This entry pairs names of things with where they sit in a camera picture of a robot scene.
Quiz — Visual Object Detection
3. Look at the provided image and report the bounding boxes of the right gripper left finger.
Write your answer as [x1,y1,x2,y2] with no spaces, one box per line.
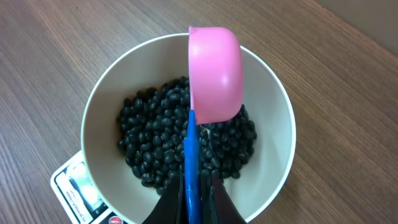
[143,177,184,224]

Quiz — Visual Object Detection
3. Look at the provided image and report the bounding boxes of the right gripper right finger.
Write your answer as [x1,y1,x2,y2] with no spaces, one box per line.
[200,175,247,224]

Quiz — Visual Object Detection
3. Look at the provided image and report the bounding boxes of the pink scoop with blue handle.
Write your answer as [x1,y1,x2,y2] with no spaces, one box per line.
[183,27,243,223]

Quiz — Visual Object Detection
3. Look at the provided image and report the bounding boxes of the black beans in bowl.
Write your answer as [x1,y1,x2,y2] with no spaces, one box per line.
[116,77,257,195]

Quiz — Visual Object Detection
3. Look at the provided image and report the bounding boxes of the white digital kitchen scale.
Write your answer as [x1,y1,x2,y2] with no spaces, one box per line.
[50,152,126,224]

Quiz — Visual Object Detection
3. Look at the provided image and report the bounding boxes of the white bowl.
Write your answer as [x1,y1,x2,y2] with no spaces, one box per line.
[81,33,296,223]

